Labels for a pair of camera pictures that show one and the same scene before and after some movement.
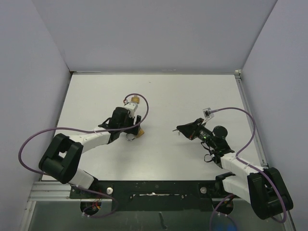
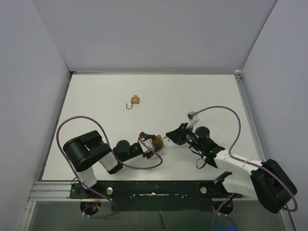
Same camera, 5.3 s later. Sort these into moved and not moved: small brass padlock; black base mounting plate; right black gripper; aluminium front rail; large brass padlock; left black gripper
Moved: left black gripper; right black gripper; large brass padlock
Not moved: aluminium front rail; small brass padlock; black base mounting plate
